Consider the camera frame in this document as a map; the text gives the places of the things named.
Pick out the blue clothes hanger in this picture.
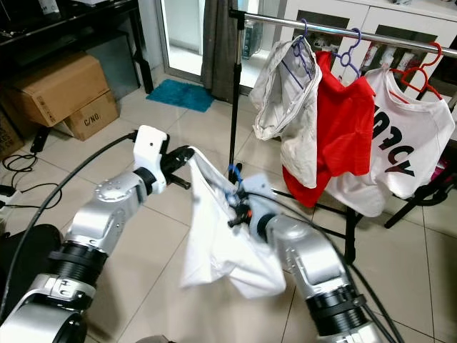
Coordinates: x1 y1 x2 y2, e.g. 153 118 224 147
331 27 366 77
225 163 249 209

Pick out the purple clothes hanger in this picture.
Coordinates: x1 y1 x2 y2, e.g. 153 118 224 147
282 18 321 81

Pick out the red clothes hanger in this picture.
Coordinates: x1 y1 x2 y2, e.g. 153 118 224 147
391 41 446 102

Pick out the teal floor mat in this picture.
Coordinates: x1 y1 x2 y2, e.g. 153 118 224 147
146 78 209 114

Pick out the grey curtain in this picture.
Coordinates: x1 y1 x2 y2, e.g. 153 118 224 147
201 0 240 104

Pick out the grey white garment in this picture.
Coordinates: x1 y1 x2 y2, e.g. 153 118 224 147
249 36 323 190

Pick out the grey panel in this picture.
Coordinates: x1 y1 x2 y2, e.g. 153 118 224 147
89 32 142 94

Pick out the glass sliding door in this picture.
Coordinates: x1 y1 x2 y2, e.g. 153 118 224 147
157 0 286 79

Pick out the black power adapter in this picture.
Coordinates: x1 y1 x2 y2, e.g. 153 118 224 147
31 127 52 154

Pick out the large cardboard box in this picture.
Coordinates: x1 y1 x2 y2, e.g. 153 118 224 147
16 53 109 129

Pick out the red shirt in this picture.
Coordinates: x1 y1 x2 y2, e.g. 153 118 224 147
282 50 377 210

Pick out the labelled cardboard box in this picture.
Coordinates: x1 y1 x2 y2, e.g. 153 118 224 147
0 107 28 164

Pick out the black desk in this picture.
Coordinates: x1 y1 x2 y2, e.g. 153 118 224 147
0 0 156 95

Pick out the white power strip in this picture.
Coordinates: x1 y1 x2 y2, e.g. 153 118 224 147
0 183 21 209

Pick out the black chair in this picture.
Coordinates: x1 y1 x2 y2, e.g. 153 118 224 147
0 224 70 326

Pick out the white shirt black lettering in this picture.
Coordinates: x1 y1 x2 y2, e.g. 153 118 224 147
325 66 457 219

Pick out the white glass-door cabinet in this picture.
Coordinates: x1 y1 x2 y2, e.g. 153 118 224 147
278 0 457 72

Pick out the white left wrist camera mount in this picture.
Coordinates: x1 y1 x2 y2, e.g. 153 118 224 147
133 125 169 195

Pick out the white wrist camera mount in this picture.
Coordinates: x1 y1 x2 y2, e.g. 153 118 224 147
133 125 169 195
241 174 278 215

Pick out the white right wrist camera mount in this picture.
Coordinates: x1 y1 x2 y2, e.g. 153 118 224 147
241 174 278 215

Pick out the black rack post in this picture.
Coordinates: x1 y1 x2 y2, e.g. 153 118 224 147
226 7 249 183

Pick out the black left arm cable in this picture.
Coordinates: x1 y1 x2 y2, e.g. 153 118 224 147
0 131 140 322

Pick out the silver clothes rail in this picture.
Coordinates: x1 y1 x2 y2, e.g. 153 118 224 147
228 9 457 61

